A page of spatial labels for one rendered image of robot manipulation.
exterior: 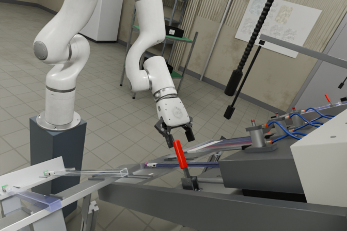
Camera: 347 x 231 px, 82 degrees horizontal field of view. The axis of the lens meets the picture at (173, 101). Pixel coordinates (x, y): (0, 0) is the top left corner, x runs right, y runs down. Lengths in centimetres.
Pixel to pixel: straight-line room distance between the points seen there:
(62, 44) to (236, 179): 75
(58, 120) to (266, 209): 94
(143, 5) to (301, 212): 63
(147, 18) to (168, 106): 29
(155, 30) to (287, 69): 390
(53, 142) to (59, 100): 20
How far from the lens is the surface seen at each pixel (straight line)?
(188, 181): 44
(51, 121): 109
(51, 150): 110
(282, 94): 453
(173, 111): 67
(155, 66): 71
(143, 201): 54
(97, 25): 538
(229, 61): 454
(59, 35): 88
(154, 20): 69
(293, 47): 60
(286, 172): 33
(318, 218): 29
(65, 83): 98
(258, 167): 34
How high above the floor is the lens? 135
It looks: 25 degrees down
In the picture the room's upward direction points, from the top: 18 degrees clockwise
